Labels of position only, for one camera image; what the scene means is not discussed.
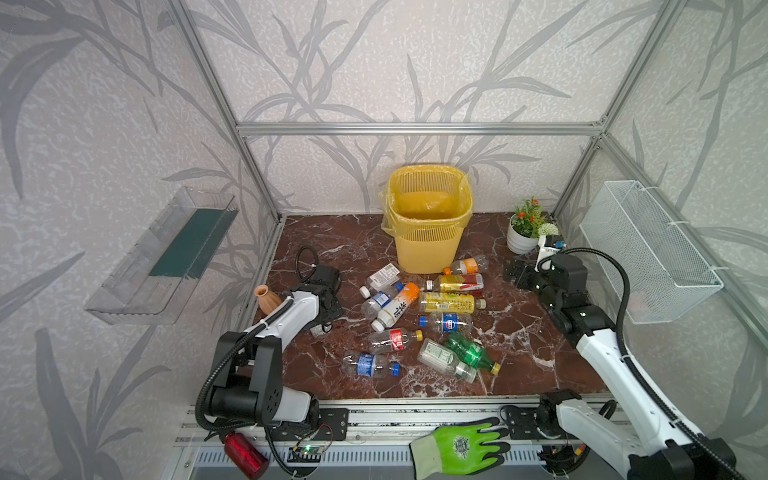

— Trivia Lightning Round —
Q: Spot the white label small bottle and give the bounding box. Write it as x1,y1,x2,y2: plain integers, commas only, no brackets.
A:
359,262,401,299

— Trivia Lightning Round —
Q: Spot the orange cap white label bottle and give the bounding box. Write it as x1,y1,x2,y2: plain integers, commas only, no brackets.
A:
371,282,421,332

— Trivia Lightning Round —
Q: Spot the red label cola bottle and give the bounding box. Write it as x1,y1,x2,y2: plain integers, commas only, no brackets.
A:
367,328,424,355

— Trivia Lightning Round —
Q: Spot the blue label crushed bottle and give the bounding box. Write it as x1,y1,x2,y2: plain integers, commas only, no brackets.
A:
341,351,402,378

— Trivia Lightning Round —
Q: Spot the green plastic bottle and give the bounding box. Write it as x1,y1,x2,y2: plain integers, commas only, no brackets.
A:
445,332,501,375

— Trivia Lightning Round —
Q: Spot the Pepsi bottle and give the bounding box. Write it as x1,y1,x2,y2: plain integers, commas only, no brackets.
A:
419,312,473,335

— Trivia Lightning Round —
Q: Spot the green label clear bottle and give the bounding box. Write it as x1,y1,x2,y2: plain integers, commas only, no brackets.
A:
417,339,477,383

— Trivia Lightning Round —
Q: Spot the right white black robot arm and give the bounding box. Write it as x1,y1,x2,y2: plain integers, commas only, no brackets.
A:
503,247,742,479

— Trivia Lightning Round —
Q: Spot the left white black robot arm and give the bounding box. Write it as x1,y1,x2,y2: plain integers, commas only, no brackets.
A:
194,245,343,434

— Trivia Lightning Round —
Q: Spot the yellow plastic waste bin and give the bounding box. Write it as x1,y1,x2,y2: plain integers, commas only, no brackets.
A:
381,164,473,274

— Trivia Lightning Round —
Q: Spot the clear bottle blue cap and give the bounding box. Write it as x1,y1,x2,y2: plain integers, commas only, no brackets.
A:
361,282,404,320

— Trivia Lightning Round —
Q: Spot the small terracotta vase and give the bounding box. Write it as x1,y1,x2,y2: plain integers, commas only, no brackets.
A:
254,284,283,316

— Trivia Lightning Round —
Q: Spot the potted artificial flower plant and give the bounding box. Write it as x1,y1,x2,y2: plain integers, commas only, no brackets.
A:
507,197,560,255

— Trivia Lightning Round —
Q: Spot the orange label clear bottle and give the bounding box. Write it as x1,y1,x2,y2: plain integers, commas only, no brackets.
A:
443,255,489,275

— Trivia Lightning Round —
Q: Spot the yellow label tea bottle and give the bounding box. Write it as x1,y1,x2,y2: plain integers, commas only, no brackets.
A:
419,292,487,314

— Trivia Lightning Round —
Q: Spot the red yellow label bottle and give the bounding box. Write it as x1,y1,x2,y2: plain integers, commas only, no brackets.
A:
426,274,484,295

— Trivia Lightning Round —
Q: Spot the green circuit board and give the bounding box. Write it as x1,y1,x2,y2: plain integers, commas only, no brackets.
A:
288,443,329,463

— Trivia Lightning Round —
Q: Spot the red spray bottle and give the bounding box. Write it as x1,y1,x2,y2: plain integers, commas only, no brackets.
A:
220,431,269,480

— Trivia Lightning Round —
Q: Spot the green black work glove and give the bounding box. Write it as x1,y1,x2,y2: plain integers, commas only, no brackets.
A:
409,417,510,480

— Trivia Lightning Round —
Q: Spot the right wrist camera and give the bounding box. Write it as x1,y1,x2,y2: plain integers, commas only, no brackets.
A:
534,234,567,271

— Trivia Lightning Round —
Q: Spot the white wire mesh basket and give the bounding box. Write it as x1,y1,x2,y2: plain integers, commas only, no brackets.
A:
580,180,723,325

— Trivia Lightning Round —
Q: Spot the clear acrylic wall shelf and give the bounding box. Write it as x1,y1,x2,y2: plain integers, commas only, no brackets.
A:
85,187,239,325

